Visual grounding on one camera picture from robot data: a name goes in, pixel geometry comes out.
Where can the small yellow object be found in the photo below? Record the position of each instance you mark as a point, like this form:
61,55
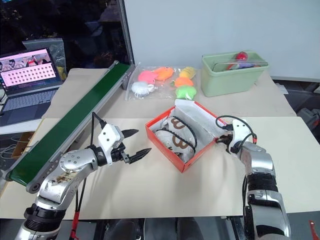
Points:
62,71

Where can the white shoe brown logo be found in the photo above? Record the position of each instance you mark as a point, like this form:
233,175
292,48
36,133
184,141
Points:
180,145
178,124

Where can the green plastic bin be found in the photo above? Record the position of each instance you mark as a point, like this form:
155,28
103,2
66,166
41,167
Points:
225,82

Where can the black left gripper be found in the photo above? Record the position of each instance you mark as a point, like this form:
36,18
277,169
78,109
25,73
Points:
118,153

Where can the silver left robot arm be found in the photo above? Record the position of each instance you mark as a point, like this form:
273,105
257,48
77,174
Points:
75,162

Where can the yellow plush toy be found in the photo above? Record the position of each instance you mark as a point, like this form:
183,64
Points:
187,72

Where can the pink plush toy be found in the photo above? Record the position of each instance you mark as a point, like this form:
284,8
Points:
146,76

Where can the aluminium frame post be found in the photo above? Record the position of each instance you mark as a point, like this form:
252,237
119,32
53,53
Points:
126,37

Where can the white plush toy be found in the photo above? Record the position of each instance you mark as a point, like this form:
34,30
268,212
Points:
140,88

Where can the green conveyor belt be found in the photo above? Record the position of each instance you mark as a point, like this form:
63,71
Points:
75,112

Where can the grey laptop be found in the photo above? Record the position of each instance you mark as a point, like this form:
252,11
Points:
27,72

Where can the purple toy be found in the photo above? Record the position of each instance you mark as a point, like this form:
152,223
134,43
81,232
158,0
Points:
247,65

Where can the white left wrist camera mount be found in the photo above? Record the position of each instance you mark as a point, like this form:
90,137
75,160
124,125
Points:
108,136

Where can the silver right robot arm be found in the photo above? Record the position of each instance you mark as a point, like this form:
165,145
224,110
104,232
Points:
260,162

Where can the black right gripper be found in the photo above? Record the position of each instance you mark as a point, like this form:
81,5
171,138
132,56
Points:
226,139

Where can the orange round plush toy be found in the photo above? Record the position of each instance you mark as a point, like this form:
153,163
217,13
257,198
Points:
183,81

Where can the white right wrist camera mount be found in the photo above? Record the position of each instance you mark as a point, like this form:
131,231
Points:
238,130

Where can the clear zip bag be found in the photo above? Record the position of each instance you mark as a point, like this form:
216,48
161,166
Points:
56,47

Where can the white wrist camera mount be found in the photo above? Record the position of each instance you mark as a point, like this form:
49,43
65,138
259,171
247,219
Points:
108,136
238,130

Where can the clear plastic toy bag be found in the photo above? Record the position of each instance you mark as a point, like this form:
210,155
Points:
161,87
175,73

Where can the grey machine with red part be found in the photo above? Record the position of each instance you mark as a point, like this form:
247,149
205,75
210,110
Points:
308,116

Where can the orange cardboard box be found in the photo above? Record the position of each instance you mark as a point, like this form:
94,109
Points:
162,147

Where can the red round toy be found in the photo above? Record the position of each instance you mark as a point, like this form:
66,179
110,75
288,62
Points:
242,55

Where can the green plush toy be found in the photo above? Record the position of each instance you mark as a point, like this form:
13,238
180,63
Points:
185,92

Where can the orange fish plush toy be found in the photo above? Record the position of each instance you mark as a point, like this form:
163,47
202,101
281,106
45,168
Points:
163,73

